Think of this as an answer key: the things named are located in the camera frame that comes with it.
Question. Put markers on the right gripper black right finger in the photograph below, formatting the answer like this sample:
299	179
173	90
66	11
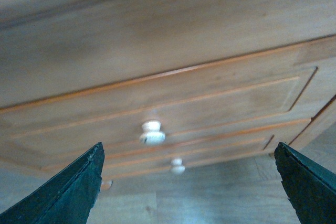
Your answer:
309	186

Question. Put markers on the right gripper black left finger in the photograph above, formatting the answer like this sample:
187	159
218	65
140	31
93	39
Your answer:
67	197

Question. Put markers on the round drawer knob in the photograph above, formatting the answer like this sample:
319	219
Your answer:
152	134
177	166

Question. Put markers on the wooden drawer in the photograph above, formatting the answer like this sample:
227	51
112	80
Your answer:
195	141
290	84

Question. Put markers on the light wooden nightstand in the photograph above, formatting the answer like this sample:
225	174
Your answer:
51	48

